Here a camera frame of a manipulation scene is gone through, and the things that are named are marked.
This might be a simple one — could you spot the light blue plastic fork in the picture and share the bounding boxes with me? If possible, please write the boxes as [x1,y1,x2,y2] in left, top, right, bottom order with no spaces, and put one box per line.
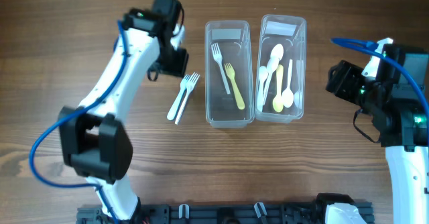
[167,74,190,121]

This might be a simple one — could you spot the white long plastic fork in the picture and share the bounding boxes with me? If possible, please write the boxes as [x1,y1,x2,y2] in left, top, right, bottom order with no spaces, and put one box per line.
[175,72,200,125]

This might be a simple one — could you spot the small white plastic fork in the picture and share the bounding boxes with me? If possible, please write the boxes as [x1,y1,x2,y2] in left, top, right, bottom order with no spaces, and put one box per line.
[211,43,231,95]

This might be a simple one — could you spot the cream yellow plastic fork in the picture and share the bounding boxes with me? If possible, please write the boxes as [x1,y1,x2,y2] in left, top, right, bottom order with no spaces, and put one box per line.
[225,63,245,110]

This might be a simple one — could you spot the white spoon bowl down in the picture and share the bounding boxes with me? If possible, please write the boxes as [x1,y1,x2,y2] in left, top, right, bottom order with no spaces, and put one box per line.
[282,59,294,108]

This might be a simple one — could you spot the clear plastic container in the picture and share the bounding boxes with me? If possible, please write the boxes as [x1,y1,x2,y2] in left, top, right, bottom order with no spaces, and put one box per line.
[255,15,307,123]
[205,20,255,128]

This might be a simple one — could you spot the yellow plastic spoon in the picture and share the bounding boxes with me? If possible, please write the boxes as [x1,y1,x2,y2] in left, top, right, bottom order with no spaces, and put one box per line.
[272,64,284,113]

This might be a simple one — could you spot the white spoon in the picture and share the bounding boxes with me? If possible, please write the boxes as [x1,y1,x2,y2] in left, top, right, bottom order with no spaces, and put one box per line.
[257,66,268,112]
[262,44,285,106]
[263,57,280,104]

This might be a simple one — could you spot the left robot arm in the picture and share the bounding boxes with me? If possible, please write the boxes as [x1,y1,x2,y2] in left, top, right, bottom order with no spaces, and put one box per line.
[58,0,188,223]

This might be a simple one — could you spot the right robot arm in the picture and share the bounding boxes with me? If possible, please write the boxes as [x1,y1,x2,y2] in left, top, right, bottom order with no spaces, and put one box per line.
[326,38,428,223]

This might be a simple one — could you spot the blue right cable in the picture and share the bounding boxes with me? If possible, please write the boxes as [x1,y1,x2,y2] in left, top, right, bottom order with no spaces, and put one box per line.
[330,37,429,141]

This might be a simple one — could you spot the blue cable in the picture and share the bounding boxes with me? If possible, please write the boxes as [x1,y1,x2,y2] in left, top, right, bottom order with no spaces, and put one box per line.
[28,19,130,224]
[330,37,429,141]

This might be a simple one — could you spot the blue left cable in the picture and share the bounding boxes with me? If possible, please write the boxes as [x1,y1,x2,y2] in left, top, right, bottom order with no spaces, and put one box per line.
[28,19,130,224]

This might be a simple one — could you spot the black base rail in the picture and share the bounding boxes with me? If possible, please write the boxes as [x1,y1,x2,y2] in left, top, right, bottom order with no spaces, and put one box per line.
[76,200,375,224]

